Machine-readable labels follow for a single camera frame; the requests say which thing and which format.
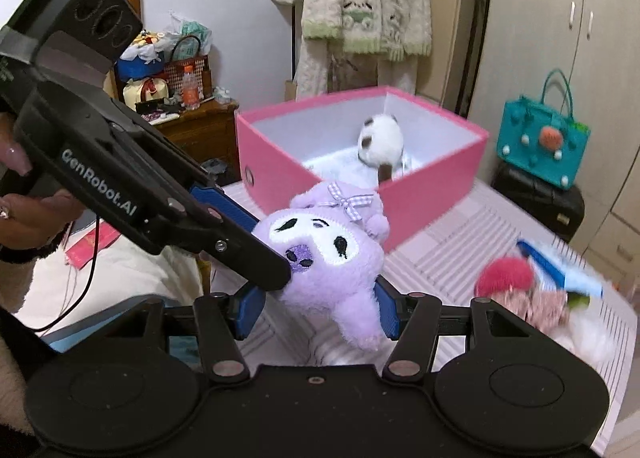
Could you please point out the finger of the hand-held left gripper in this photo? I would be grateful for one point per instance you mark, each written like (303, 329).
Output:
(250, 258)
(220, 205)

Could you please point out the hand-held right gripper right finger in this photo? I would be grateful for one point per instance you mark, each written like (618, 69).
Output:
(386, 310)

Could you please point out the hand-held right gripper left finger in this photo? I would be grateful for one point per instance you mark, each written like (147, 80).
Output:
(248, 310)

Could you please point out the purple plush toy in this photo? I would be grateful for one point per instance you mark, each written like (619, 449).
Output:
(320, 283)

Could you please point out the pink storage box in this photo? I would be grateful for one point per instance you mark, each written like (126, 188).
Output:
(425, 198)

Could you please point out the blue wet wipes pack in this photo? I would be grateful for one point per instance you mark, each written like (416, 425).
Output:
(560, 270)

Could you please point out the person's left forearm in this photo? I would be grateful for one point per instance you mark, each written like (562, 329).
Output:
(20, 255)

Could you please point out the pink floral soft toy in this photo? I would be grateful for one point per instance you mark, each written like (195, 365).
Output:
(530, 310)

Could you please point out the person's left hand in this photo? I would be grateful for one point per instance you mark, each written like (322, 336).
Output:
(35, 220)

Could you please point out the wooden nightstand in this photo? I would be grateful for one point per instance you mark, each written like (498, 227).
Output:
(200, 132)

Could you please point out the striped bedsheet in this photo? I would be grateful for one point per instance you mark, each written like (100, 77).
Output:
(450, 263)

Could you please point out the cream pouch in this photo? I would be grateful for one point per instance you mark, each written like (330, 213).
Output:
(142, 92)

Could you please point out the orange drink bottle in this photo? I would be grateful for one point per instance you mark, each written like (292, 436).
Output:
(190, 90)

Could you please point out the red pompom plush toy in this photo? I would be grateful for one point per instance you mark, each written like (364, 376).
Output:
(502, 280)

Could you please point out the woven basket bag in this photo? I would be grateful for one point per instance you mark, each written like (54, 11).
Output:
(175, 75)

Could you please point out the pile of small plush toys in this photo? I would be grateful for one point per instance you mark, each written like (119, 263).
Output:
(147, 45)

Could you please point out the white brown-spotted plush toy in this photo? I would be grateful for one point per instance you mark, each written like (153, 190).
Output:
(380, 142)

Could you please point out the white plastic bag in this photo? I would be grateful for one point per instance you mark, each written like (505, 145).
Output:
(192, 27)

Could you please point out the black suitcase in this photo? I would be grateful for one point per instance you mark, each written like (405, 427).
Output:
(540, 208)

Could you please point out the teal felt handbag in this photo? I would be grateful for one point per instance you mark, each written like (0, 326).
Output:
(540, 152)

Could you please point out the person's fuzzy white clothing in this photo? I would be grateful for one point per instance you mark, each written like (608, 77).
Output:
(10, 378)

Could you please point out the beige wardrobe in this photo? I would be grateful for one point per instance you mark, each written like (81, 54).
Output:
(575, 37)

